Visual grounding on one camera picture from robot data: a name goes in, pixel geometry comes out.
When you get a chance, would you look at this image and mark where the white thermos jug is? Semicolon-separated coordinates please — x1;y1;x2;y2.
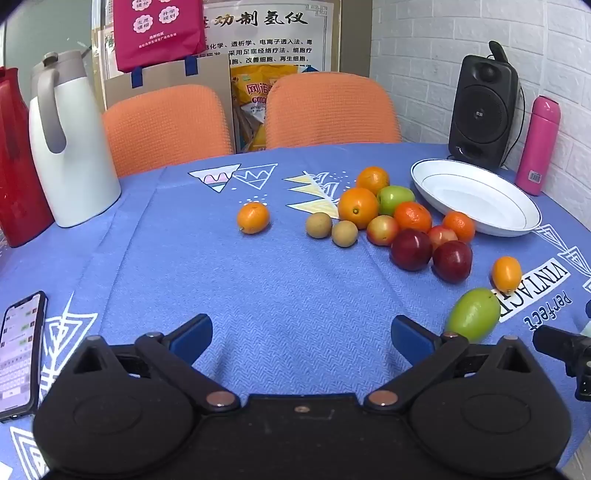
28;50;122;229

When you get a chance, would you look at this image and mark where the red thermos jug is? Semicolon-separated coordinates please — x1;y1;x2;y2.
0;67;55;248

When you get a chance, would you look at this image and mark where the white plate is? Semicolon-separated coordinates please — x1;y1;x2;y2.
410;159;542;237

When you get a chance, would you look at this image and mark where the black smartphone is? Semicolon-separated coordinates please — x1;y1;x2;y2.
0;291;48;424

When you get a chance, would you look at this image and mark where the yellow snack packet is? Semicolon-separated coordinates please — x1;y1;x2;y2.
230;64;301;153

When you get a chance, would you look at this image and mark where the small oval orange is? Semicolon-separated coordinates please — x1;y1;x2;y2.
491;256;523;293

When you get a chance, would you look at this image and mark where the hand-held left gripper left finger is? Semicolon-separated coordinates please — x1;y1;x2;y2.
60;314;241;412

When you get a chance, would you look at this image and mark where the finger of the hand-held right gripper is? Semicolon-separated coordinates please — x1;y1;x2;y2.
532;324;591;402

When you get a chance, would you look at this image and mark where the green oblong mango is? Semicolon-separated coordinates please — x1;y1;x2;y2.
444;287;501;343

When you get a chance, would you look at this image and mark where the magenta tote bag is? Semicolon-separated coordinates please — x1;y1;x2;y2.
113;0;207;73

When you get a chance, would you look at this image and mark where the reddish tangerine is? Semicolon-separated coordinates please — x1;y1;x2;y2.
442;211;476;244
393;201;433;233

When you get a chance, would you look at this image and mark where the medium orange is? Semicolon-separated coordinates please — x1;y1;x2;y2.
356;166;391;195

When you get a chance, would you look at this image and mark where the dark red plum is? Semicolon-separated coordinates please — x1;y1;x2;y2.
432;240;474;284
390;228;433;271

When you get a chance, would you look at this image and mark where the pink plum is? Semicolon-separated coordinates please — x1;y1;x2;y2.
427;225;459;250
366;215;400;246

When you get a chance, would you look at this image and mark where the blue printed tablecloth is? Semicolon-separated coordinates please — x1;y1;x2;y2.
0;142;591;480

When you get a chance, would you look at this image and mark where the cardboard board with blue tape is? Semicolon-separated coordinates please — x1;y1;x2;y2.
102;54;236;153

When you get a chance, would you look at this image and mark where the wall poster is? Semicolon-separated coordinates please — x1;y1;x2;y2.
198;0;338;75

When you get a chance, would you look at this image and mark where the small round mandarin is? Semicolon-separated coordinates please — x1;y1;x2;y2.
238;202;270;234

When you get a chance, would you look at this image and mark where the pink thermos bottle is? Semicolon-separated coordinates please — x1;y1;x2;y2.
515;95;561;196

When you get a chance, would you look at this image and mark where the black speaker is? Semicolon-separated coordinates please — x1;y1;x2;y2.
448;41;520;169

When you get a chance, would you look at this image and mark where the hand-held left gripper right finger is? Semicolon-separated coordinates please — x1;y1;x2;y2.
364;315;546;412

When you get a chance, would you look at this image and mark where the green apple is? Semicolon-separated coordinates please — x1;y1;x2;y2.
376;185;416;217

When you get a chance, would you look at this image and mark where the large orange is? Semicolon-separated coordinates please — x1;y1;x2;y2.
338;187;380;230

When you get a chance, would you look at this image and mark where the orange chair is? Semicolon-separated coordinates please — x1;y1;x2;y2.
102;84;235;178
265;72;402;149

